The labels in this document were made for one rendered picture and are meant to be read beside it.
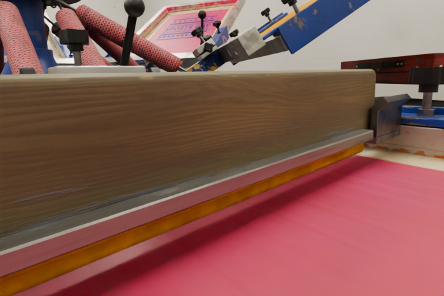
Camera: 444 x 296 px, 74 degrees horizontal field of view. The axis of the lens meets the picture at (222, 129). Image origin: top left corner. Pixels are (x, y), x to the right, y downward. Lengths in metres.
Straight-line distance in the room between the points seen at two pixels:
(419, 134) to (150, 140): 0.34
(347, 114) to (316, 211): 0.13
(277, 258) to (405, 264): 0.07
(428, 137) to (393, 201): 0.17
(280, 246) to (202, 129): 0.08
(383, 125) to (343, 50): 2.06
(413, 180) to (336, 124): 0.09
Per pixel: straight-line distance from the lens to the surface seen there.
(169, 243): 0.20
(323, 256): 0.19
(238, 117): 0.20
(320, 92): 0.28
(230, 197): 0.22
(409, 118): 0.43
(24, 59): 0.66
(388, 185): 0.31
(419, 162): 0.40
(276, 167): 0.22
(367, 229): 0.22
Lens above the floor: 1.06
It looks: 10 degrees down
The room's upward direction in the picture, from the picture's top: 2 degrees counter-clockwise
